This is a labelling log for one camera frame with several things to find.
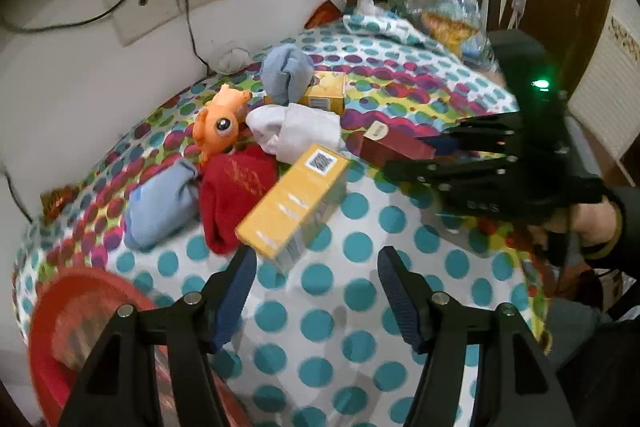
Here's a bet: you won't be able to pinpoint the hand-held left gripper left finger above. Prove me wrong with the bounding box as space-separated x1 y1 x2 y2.
57 247 258 427

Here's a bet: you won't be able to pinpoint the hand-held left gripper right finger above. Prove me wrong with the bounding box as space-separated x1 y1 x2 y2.
376 246 576 427

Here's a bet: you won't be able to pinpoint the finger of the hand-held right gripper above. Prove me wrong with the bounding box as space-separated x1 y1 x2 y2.
447 113 522 155
382 154 518 194

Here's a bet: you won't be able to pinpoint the red sock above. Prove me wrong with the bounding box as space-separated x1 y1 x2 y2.
199 144 278 255

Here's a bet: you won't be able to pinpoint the long yellow box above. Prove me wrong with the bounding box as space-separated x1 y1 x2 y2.
235 144 351 275

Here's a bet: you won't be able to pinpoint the white sock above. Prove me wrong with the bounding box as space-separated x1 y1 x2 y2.
275 103 345 164
245 104 293 156

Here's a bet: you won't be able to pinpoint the red plastic basin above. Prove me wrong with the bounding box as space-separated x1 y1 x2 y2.
27 267 251 427

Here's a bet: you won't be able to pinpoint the orange rubber toy animal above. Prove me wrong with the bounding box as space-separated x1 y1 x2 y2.
192 84 255 165

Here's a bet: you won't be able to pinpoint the person's right forearm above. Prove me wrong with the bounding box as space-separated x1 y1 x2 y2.
580 187 640 278

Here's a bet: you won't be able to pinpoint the person's right hand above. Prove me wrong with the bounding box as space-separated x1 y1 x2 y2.
542 199 623 253

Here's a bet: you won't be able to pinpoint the dark blue box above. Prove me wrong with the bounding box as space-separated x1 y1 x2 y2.
415 134 458 156

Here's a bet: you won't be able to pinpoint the dark red box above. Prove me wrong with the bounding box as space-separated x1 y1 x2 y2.
350 119 437 168

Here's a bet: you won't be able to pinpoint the white radiator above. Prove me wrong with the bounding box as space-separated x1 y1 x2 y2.
567 14 640 162

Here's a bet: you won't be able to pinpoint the polka dot tablecloth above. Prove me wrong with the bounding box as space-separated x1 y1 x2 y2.
12 14 551 427

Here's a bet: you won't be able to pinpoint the light blue sock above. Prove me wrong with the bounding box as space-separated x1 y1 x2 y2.
122 158 203 250

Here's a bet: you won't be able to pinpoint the pile of plastic bags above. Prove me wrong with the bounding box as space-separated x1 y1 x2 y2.
390 0 498 65

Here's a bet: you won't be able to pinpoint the small yellow box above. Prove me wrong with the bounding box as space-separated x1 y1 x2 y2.
264 71 347 115

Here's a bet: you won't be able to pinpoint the person's grey trousers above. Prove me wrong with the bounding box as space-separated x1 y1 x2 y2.
542 297 616 358

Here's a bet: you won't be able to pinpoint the grey blue sock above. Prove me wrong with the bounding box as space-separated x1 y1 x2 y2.
260 44 316 106

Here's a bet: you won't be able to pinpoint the red packet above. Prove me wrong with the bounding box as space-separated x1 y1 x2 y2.
305 0 347 30

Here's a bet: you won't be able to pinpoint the shiny snack wrapper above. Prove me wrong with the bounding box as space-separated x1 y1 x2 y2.
40 186 81 219

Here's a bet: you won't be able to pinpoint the person's dark jacket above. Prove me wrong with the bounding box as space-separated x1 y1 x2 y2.
555 277 640 427

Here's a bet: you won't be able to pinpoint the white cable bundle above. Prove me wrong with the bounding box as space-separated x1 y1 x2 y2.
217 44 251 75

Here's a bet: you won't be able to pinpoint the thick black cable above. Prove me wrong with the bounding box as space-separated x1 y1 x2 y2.
0 164 33 224

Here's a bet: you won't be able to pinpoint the thin grey cable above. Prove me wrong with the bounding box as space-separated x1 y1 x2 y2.
181 0 213 80

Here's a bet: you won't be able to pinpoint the white wall plate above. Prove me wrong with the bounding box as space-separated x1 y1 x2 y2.
102 0 188 48

